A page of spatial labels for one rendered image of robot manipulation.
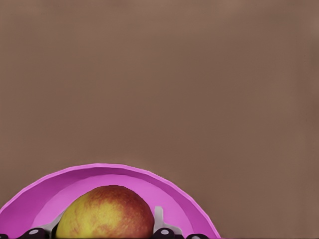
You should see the pink plate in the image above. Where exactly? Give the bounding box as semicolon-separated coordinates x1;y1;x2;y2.
0;163;221;239

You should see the red and yellow apple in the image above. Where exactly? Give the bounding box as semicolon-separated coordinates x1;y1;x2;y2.
55;185;155;239

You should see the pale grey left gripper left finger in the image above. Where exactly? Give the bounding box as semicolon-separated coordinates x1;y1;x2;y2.
20;219;61;239

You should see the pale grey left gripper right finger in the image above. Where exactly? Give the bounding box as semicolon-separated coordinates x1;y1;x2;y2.
151;206;184;239

